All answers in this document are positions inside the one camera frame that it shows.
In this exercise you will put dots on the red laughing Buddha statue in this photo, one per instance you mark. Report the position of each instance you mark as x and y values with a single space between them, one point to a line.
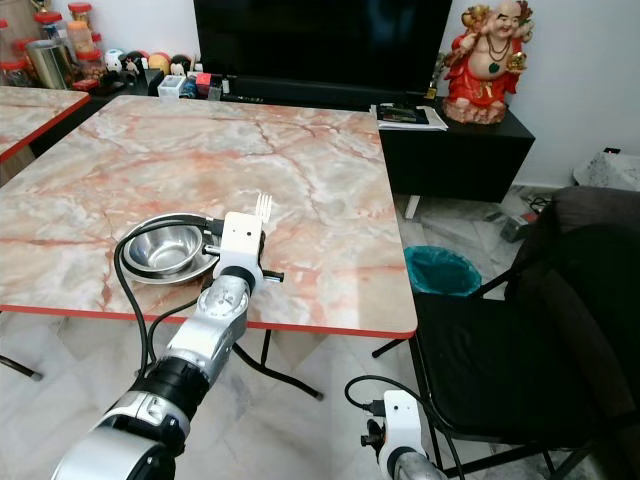
490 75

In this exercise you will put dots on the shiny metal canister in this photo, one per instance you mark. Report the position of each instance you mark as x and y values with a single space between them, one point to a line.
50 65

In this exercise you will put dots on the stainless steel plate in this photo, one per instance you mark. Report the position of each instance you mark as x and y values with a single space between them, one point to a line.
135 265

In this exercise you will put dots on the dark cover magazine stack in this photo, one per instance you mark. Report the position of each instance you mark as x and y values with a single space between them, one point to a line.
405 115

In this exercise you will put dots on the stainless steel bowl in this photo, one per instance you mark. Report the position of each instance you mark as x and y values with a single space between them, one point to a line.
175 250

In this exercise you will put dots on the black flat television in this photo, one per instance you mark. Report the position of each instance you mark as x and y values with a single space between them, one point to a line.
320 45

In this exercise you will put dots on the teal waste bin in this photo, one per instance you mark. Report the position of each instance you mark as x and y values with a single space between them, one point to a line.
440 272

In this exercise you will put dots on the black round toy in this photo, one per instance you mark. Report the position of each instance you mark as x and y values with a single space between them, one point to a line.
181 65

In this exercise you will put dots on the small white box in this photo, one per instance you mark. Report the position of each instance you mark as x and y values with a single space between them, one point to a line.
172 87

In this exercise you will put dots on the white toy figure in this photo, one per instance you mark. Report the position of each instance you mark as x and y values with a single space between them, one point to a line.
114 61

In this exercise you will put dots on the white plastic bag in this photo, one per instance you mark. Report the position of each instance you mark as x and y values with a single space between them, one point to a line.
610 170

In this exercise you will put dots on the black cushioned chair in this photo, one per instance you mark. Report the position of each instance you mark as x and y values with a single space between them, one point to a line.
540 350

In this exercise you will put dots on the yellow round toy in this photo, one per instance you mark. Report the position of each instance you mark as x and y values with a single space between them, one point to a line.
159 63

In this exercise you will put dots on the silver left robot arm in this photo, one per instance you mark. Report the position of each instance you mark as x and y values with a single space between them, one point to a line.
210 330

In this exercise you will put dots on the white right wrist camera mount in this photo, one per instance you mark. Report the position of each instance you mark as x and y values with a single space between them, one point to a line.
402 420

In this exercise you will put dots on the tall red lid snack jar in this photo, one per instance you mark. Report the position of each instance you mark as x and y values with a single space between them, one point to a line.
80 28

